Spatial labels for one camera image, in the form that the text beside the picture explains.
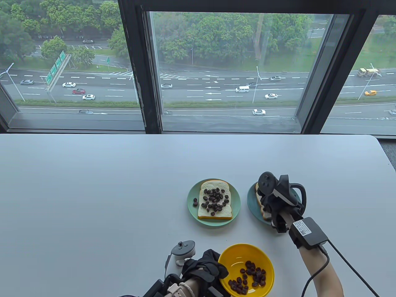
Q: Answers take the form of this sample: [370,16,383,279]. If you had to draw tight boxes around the person's right hand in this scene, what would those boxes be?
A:
[256,187,305,233]

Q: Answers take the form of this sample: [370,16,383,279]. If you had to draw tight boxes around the person's left hand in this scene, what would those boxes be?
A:
[181,249,229,283]

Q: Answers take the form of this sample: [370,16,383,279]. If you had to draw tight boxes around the white toast slice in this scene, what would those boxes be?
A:
[197,180,233,221]
[255,183,273,221]

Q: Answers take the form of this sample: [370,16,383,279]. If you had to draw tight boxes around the yellow bowl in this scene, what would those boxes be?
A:
[218,243,275,297]

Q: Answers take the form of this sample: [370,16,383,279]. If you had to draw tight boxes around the pile of dried cranberries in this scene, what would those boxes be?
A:
[228,260,267,295]

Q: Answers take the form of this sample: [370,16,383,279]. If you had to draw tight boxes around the person's left forearm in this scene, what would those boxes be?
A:
[173,277,204,297]

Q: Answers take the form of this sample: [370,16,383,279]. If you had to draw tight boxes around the grey white handheld controller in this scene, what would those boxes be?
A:
[164,240,196,277]
[258,172,307,214]

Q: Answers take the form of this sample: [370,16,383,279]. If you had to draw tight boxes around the blue plate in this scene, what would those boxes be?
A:
[247,183,302,226]

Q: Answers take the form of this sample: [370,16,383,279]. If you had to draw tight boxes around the black box with white label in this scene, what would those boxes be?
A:
[289,217,328,250]
[144,279,169,297]

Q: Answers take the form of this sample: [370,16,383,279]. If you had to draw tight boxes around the light green plate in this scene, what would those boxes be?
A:
[187,179,241,228]

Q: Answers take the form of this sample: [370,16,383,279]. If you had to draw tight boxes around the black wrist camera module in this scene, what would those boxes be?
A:
[272,213,290,233]
[206,285,228,297]

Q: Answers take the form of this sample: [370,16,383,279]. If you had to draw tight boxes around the beige strap wristwatch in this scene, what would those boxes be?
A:
[167,283,192,297]

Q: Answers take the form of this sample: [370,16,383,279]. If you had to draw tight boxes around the dark window frame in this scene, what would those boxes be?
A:
[0,0,396,136]

